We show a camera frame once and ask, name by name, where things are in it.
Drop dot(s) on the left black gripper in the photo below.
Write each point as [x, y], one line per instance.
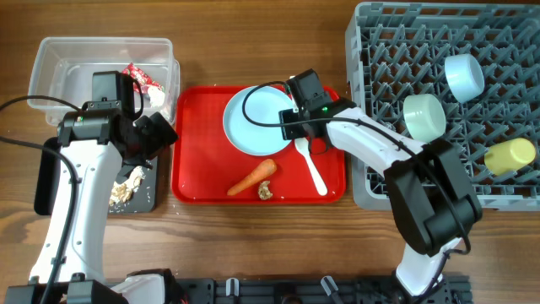
[161, 134]

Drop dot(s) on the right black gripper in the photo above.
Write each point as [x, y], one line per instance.
[292, 130]

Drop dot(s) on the white plastic spoon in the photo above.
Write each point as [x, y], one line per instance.
[302, 147]

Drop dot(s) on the orange carrot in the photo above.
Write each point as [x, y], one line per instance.
[259, 174]

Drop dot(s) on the white tissue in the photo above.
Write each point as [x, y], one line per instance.
[156, 96]

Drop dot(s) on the rice and food leftovers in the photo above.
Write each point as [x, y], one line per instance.
[123, 192]

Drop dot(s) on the red snack wrapper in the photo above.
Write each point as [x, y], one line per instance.
[146, 83]

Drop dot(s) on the brown food scrap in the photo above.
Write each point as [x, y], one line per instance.
[263, 191]

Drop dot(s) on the pale green bowl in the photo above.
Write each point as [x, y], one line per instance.
[424, 117]

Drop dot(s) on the light blue bowl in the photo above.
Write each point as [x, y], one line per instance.
[464, 77]

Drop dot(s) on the yellow plastic cup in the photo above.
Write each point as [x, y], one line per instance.
[511, 155]

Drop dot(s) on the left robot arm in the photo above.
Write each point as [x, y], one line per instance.
[96, 141]

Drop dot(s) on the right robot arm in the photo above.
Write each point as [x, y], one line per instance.
[432, 199]

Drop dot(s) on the grey dishwasher rack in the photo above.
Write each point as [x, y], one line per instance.
[398, 49]

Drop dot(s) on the black plastic tray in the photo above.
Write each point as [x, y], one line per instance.
[145, 198]

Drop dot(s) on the red plastic tray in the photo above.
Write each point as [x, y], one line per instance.
[205, 164]

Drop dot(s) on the clear plastic bin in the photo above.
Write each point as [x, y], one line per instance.
[64, 67]

